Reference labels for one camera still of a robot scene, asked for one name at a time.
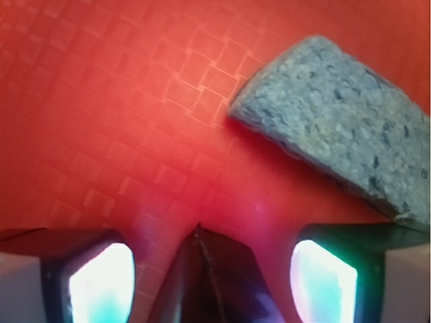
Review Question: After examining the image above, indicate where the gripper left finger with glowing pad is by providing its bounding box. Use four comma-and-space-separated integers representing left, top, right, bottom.
1, 228, 135, 322

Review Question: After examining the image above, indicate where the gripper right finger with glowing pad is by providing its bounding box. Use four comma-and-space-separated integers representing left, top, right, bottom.
290, 223, 430, 322

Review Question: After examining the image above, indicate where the red plastic tray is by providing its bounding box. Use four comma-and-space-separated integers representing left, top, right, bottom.
1, 1, 430, 322

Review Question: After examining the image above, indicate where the black box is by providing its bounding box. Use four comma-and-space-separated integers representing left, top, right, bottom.
147, 225, 284, 322

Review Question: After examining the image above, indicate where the blue sponge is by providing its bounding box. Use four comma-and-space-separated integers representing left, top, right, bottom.
228, 36, 430, 225

